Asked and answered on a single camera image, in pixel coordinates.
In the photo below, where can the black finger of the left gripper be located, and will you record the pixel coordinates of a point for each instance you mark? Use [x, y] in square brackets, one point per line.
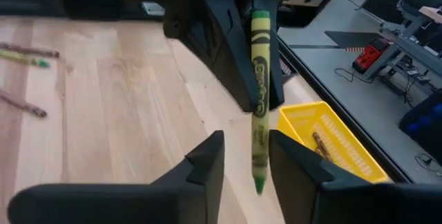
[276, 44]
[214, 27]

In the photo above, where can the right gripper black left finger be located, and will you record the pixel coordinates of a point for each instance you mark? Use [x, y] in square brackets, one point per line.
[155, 203]

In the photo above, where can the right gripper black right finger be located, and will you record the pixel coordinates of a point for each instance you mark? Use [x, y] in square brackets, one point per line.
[345, 203]

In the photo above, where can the green crayon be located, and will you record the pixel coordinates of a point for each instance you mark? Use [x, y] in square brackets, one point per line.
[24, 58]
[260, 79]

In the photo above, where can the brown crayon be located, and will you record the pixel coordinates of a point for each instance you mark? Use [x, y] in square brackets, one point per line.
[24, 105]
[318, 142]
[31, 50]
[327, 155]

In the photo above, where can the black slotted plastic basket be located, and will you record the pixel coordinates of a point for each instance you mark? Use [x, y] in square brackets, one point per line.
[288, 72]

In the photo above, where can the yellow slotted plastic basket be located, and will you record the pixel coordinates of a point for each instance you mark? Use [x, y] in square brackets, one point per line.
[345, 148]

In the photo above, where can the red and black tool case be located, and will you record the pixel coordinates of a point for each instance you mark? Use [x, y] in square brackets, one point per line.
[367, 58]

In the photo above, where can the black and blue bag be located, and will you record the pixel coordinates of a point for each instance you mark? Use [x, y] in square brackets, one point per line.
[424, 127]

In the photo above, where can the grey desk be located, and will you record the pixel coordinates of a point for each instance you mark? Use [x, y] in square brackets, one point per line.
[414, 49]

